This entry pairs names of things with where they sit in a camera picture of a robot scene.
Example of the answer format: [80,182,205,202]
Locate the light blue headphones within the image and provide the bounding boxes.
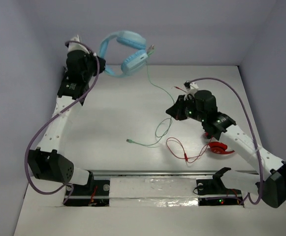
[98,29,149,78]

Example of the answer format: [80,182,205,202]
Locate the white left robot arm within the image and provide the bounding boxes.
[26,50,105,194]

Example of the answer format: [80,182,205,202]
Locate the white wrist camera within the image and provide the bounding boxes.
[184,81,199,101]
[68,34,89,54]

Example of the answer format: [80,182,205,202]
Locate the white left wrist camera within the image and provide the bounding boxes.
[68,34,89,54]

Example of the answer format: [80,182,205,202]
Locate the red headphones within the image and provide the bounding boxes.
[204,132,235,155]

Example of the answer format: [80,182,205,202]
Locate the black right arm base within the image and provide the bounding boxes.
[192,167,243,207]

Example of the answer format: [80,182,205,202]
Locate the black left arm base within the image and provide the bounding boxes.
[64,179,110,207]

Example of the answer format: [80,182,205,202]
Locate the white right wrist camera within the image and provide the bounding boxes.
[184,81,199,101]

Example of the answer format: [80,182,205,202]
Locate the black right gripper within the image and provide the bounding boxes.
[165,95,205,123]

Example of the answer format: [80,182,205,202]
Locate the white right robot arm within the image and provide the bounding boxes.
[165,90,286,208]

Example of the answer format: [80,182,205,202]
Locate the green headphone cable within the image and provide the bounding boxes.
[126,44,174,148]

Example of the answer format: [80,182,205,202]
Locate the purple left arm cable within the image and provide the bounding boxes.
[24,41,100,205]

